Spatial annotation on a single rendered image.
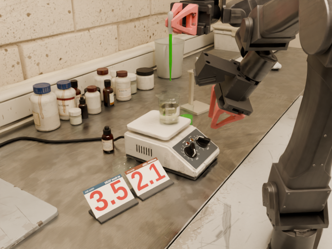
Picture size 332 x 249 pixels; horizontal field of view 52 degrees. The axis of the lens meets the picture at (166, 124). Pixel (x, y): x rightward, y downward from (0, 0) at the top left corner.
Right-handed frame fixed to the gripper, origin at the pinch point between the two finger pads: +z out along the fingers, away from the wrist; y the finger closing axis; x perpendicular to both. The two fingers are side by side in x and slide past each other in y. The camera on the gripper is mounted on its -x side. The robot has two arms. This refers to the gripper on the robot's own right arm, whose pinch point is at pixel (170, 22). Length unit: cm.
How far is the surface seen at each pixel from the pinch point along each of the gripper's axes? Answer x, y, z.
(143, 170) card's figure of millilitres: 29.1, 2.0, 13.9
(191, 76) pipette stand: 21.5, -10.6, -30.1
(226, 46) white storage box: 28, -30, -104
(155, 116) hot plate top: 23.6, -4.7, -0.9
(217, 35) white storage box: 23, -36, -104
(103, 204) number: 30.9, 1.0, 25.7
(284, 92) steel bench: 32, 12, -62
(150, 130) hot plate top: 23.6, -1.3, 6.3
